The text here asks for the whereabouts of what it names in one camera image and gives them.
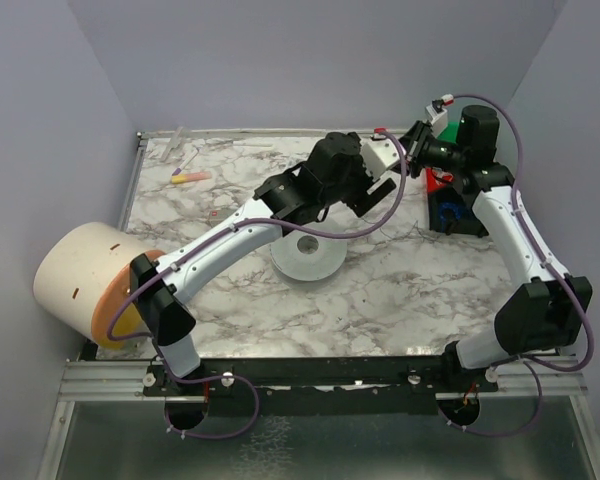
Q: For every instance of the beige cylinder with orange disc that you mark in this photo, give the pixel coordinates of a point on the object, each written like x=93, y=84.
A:
x=84, y=278

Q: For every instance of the pink yellow highlighter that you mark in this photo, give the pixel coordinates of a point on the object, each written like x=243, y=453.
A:
x=183, y=178

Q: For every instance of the white perforated cable spool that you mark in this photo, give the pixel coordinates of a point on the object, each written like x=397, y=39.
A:
x=304, y=258

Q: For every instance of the grey cardboard box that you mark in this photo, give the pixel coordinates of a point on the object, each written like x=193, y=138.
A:
x=218, y=216

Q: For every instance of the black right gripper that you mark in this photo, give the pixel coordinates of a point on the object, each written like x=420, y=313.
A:
x=420, y=148

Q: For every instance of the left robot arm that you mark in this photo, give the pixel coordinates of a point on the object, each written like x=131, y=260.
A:
x=290, y=201

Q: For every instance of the clear plastic T piece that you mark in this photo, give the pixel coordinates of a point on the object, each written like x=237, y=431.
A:
x=173, y=143

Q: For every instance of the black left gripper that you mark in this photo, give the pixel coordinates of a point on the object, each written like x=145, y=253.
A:
x=362, y=189

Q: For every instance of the green storage bin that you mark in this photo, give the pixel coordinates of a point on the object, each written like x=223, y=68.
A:
x=449, y=134

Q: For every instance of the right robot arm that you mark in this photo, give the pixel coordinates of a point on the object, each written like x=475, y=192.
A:
x=545, y=312

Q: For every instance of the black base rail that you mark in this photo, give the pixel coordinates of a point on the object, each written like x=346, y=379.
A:
x=322, y=386

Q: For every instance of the white purple pen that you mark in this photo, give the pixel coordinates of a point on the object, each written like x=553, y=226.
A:
x=185, y=162

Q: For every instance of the black storage bin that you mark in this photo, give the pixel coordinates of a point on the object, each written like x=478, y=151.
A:
x=448, y=214

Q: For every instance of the red storage bin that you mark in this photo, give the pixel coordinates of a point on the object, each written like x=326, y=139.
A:
x=437, y=180

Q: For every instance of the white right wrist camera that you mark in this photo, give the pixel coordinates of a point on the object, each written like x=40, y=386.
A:
x=437, y=114

